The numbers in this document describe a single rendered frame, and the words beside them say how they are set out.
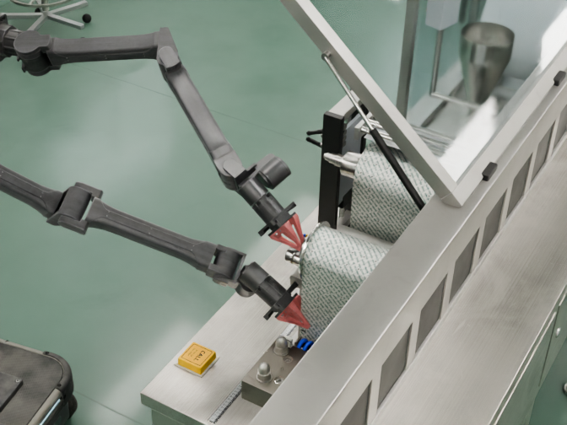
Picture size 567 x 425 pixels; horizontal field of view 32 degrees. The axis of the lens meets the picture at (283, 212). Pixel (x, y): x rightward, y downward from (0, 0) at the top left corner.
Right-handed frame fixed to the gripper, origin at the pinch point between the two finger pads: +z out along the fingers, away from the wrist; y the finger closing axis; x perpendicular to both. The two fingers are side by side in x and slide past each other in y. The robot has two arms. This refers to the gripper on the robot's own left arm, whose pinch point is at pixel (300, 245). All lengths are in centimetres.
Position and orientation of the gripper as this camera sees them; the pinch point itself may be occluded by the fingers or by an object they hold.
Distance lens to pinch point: 235.7
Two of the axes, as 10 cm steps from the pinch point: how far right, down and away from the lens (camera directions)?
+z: 6.6, 7.5, 0.0
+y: -5.3, 4.7, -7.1
